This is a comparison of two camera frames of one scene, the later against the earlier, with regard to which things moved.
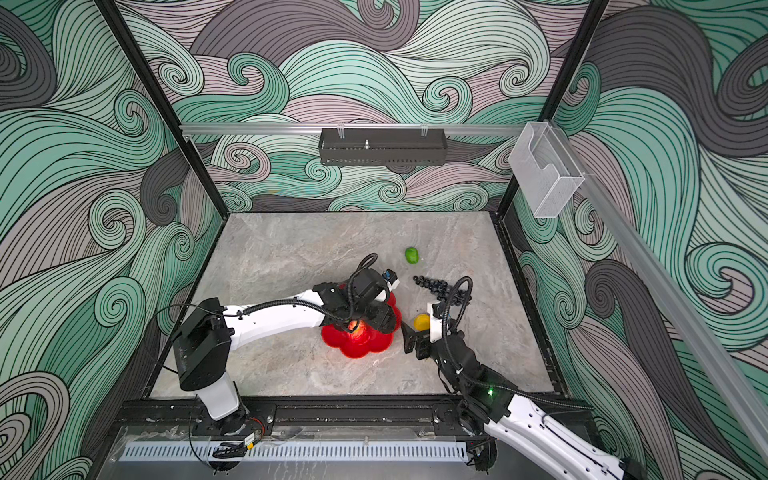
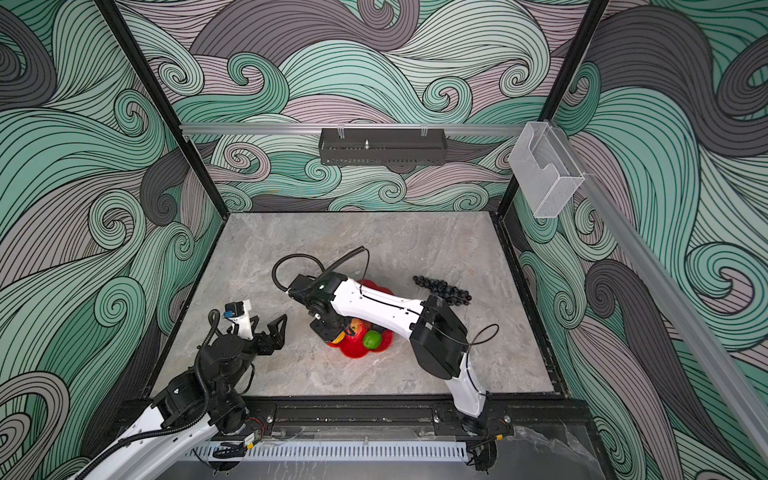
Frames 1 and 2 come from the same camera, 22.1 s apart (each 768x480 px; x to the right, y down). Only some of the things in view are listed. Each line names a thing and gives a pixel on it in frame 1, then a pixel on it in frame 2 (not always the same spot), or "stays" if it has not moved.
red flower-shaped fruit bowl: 373,341 stays
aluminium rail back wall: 349,127 stays
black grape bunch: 443,290 stays
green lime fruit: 412,255 → 372,339
